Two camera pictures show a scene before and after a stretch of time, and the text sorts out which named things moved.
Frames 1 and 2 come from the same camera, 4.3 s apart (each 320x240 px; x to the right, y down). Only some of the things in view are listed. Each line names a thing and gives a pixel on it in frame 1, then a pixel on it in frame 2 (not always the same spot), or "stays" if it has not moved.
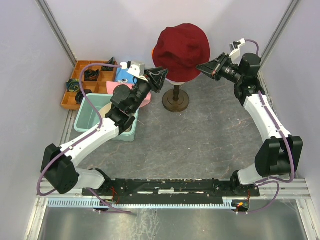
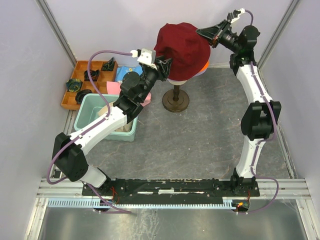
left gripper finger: (157, 71) to (165, 65)
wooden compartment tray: (94, 78) stays
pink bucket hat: (111, 84) stays
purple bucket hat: (173, 81) to (199, 73)
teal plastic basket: (86, 118) stays
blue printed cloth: (122, 76) stays
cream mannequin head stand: (175, 100) stays
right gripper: (214, 67) to (215, 32)
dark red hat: (180, 49) stays
